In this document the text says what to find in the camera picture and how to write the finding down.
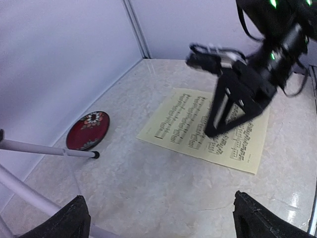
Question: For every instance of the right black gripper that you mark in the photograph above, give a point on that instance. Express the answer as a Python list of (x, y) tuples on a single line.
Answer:
[(241, 86)]

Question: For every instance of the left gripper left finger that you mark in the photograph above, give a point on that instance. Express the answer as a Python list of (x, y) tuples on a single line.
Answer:
[(72, 221)]

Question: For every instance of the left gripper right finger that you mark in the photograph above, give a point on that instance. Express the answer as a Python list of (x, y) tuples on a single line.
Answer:
[(252, 220)]

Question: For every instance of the yellowed sheet music page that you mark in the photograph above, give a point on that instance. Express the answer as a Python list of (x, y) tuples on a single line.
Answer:
[(181, 124)]

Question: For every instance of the silver tripod stand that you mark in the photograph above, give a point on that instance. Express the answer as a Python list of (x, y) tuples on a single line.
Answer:
[(59, 180)]

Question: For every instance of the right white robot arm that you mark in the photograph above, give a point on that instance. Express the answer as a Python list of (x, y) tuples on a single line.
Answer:
[(287, 27)]

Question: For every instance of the red floral plate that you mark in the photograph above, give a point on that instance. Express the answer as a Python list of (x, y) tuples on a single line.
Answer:
[(88, 131)]

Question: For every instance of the right aluminium frame post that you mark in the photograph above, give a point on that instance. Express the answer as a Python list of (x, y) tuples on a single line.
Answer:
[(136, 27)]

